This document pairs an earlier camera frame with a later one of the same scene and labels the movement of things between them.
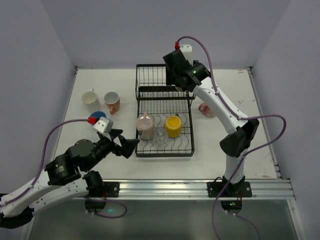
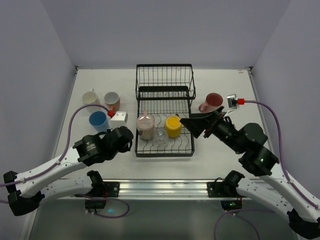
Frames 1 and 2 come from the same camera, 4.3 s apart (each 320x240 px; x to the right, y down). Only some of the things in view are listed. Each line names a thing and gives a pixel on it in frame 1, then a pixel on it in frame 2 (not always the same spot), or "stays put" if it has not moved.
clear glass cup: [160, 136] stays put
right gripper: [169, 75] → [213, 124]
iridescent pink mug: [146, 123] stays put
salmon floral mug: [112, 100] stays put
